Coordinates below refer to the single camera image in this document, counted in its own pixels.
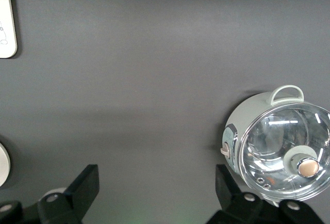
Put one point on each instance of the glass pot lid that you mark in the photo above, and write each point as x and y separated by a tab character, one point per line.
270	144

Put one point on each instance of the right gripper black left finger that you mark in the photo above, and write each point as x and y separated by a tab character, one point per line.
77	198

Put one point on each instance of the round cream plate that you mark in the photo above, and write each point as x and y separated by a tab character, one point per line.
3	164

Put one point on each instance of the pale green electric pot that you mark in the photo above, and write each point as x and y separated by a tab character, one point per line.
247	110

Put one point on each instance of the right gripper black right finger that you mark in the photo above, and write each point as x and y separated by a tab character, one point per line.
232	203

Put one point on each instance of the cream tray with bear print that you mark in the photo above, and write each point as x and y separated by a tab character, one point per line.
6	15

